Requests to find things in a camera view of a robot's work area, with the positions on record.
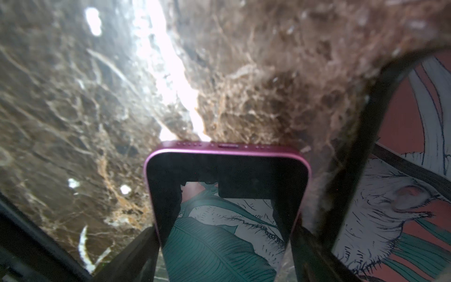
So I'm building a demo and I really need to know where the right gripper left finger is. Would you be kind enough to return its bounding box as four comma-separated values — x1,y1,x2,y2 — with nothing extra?
91,226,160,282

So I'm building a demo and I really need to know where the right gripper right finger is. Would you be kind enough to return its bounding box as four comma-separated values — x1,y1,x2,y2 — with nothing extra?
290,220,361,282

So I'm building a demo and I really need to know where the right black corner post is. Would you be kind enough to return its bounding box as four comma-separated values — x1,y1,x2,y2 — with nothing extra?
317,47,451,250

